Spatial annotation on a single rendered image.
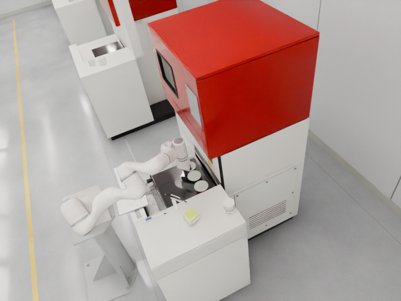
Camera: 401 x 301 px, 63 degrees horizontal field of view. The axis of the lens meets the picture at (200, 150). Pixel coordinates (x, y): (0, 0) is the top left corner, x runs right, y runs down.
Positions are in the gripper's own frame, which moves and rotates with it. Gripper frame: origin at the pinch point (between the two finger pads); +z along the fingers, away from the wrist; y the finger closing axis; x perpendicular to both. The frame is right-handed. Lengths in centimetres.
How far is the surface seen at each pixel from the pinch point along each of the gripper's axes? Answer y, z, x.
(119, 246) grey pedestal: -43, 48, -51
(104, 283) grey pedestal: -61, 91, -71
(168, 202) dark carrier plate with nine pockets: -0.4, 2.1, -27.5
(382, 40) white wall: 111, -50, 121
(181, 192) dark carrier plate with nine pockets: 3.8, 2.1, -16.5
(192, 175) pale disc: 5.0, 1.9, -0.1
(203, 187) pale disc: 17.0, 2.0, -7.7
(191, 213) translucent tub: 24.1, -11.3, -37.8
